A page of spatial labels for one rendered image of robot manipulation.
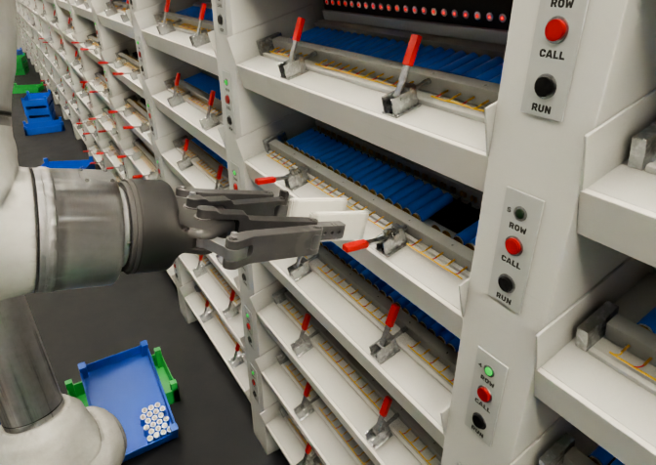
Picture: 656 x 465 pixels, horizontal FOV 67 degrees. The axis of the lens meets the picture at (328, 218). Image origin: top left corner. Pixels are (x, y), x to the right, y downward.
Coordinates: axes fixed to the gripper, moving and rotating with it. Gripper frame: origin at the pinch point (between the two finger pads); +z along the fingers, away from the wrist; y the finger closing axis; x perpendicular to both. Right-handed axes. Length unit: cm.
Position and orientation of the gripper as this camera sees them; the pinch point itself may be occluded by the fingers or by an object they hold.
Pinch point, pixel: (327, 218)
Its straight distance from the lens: 50.3
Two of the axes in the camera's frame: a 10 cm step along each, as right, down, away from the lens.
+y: -5.5, -3.8, 7.4
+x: -2.0, 9.3, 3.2
